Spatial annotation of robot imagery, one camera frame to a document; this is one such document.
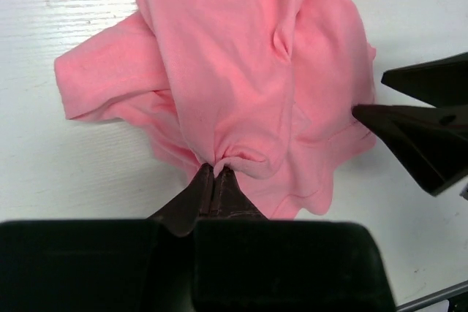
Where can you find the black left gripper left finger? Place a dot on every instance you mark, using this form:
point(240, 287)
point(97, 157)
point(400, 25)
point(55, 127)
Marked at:
point(179, 215)

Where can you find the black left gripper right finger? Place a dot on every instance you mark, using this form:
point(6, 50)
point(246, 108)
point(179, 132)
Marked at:
point(230, 201)

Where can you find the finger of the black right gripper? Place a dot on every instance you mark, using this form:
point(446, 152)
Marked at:
point(440, 83)
point(430, 143)

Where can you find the pink t shirt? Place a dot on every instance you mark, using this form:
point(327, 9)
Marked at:
point(264, 87)

